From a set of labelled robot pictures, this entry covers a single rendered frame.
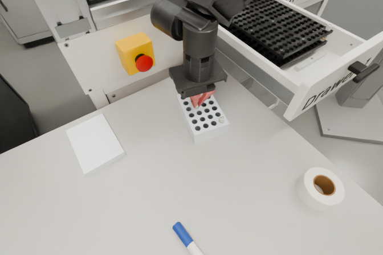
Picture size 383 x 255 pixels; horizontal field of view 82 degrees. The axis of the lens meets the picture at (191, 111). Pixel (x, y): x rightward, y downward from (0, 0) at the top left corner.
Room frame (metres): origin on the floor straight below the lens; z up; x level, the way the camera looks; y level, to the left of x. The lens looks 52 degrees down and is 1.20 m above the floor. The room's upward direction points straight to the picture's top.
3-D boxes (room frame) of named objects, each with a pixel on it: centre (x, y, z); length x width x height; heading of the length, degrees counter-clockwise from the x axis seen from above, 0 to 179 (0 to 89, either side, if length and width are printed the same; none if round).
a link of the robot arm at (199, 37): (0.33, -0.01, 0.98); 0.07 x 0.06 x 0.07; 44
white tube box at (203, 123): (0.32, -0.02, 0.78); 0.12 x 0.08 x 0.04; 21
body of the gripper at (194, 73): (0.32, -0.01, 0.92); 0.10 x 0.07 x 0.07; 111
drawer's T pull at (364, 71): (0.33, -0.33, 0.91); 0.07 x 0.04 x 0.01; 125
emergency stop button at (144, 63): (0.39, 0.11, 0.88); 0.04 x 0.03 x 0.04; 125
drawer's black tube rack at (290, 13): (0.52, -0.20, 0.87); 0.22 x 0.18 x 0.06; 35
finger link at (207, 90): (0.32, 0.00, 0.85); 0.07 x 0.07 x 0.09; 21
